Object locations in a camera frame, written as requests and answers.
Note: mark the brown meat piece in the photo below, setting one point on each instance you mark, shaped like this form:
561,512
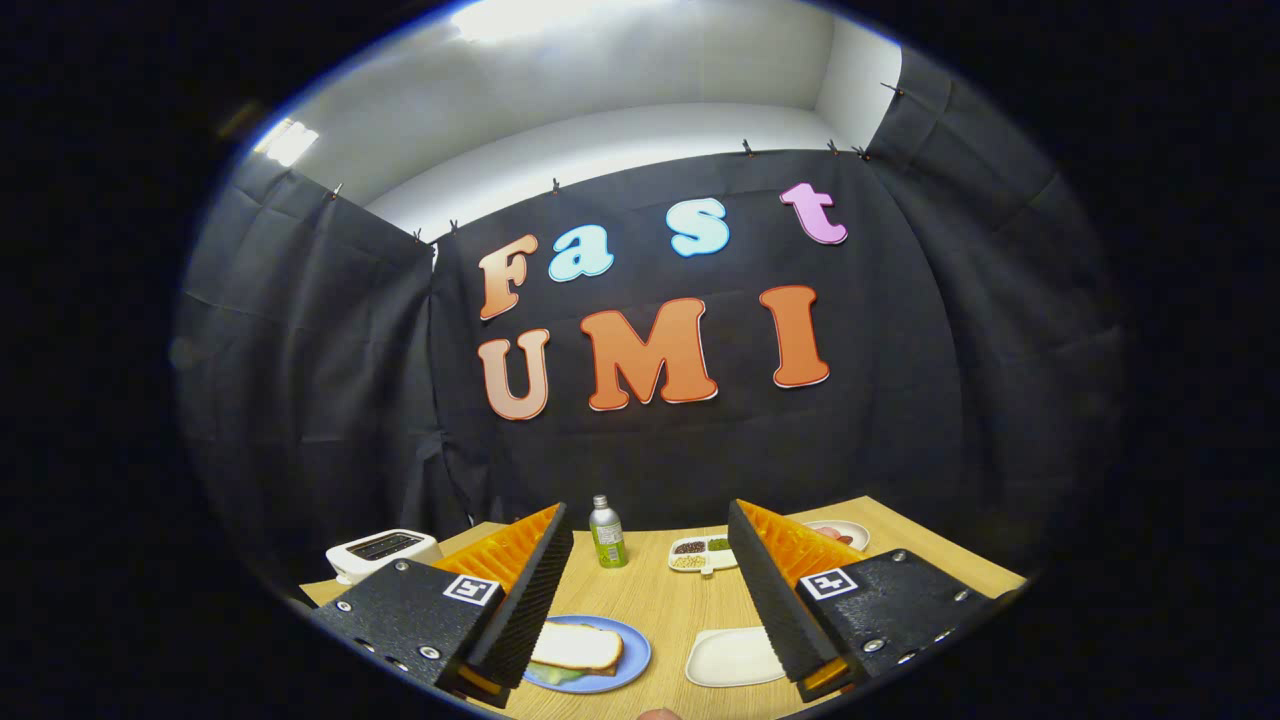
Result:
838,537

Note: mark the cream white toaster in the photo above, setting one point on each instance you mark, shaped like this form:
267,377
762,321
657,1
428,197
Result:
350,565

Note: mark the white divided dish with beans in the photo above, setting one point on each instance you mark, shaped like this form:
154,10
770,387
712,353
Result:
700,557

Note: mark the ceiling light panel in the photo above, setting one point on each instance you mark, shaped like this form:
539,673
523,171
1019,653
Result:
287,142
560,15

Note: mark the blue round plate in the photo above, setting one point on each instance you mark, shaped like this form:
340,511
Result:
637,650

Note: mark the toasted bread slice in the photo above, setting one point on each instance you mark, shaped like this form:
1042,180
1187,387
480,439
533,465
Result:
575,645

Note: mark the black backdrop cloth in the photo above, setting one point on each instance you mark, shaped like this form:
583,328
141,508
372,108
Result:
350,350

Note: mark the silver bottle with green label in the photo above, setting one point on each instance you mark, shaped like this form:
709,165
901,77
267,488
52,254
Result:
608,540

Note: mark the white rounded square plate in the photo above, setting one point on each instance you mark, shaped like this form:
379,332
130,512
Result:
730,657

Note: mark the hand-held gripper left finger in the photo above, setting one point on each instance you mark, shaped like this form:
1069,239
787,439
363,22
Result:
530,600

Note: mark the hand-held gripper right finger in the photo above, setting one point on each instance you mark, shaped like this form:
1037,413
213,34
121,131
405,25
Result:
770,600

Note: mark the white round plate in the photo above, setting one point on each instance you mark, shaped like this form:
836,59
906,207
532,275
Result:
860,535

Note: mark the green lettuce leaf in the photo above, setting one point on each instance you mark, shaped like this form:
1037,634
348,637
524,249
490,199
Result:
560,675

